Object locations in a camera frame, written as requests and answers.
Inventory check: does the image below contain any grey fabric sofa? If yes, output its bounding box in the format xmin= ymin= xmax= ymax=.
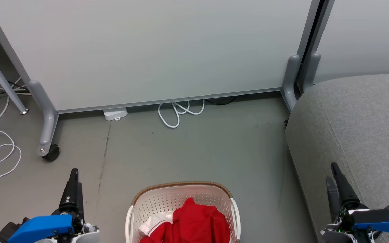
xmin=285 ymin=73 xmax=389 ymax=243

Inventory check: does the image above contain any red and white garment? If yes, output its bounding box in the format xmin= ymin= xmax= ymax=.
xmin=139 ymin=198 xmax=231 ymax=243

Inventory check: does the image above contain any long thin white cable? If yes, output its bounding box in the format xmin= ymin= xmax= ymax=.
xmin=0 ymin=88 xmax=22 ymax=183

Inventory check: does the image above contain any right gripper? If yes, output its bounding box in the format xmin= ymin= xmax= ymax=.
xmin=321 ymin=162 xmax=376 ymax=243

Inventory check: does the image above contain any large white partition panel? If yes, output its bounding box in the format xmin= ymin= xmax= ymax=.
xmin=0 ymin=0 xmax=320 ymax=161

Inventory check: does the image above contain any looped white cable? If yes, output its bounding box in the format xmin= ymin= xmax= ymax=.
xmin=157 ymin=100 xmax=205 ymax=129

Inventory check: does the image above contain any white power strip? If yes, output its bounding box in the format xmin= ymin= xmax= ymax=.
xmin=103 ymin=108 xmax=128 ymax=122

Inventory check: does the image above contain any black cable bundle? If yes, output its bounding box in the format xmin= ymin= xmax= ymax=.
xmin=0 ymin=79 xmax=30 ymax=116

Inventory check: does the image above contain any narrow white partition panel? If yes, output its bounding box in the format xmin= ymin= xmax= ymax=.
xmin=297 ymin=0 xmax=389 ymax=96

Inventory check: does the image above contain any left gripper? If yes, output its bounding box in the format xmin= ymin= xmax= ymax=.
xmin=50 ymin=168 xmax=100 ymax=243

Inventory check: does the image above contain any black cable under partition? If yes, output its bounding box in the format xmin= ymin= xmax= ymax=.
xmin=205 ymin=96 xmax=239 ymax=106

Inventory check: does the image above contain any white perforated laundry basket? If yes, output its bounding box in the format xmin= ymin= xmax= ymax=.
xmin=125 ymin=182 xmax=241 ymax=243

